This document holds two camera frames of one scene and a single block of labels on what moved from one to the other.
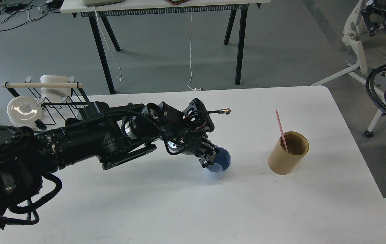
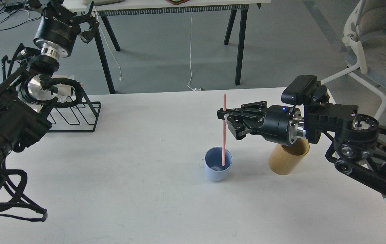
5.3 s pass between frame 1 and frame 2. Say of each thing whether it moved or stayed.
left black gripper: moved
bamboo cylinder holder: stayed
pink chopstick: moved
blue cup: stayed
